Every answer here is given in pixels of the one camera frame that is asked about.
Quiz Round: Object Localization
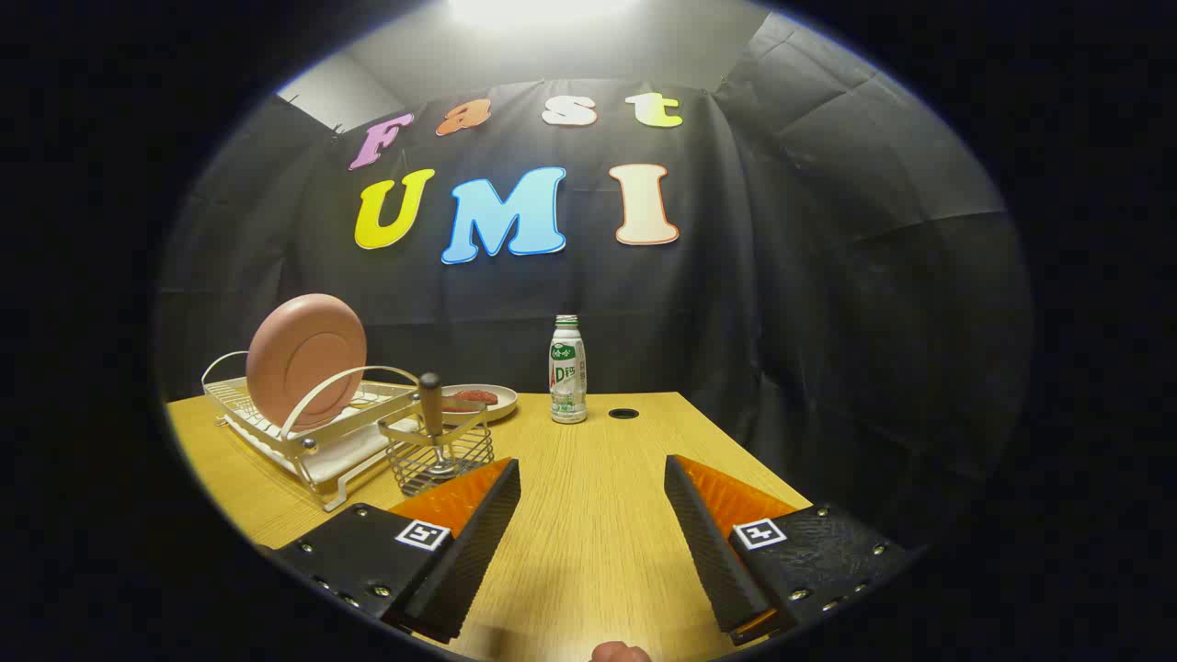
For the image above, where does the metal wire basket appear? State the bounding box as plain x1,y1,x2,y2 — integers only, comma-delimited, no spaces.
378,402,496,497

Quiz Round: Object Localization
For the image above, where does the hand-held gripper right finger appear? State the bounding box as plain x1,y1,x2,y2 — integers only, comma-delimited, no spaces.
664,454,920,646

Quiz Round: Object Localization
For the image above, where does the white wire dish rack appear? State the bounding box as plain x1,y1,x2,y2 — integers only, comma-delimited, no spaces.
201,350,433,513

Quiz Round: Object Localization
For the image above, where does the dark handled spoon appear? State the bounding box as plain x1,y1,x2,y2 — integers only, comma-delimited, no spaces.
418,371,465,479

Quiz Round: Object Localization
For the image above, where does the pink plate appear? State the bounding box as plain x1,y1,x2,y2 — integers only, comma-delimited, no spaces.
246,293,368,430

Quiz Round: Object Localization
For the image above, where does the black backdrop cloth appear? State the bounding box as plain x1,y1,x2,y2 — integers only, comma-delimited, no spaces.
156,9,1035,553

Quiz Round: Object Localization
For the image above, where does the beige round plate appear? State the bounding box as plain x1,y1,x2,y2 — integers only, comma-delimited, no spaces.
440,383,519,424

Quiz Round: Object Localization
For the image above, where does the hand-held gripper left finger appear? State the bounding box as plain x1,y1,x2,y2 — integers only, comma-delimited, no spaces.
271,457,521,645

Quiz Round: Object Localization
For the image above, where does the white ribbed drain tray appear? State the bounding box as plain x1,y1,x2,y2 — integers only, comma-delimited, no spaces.
225,414,406,484

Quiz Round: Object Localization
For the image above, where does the white green label drink bottle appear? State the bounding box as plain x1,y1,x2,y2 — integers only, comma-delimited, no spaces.
549,314,589,425

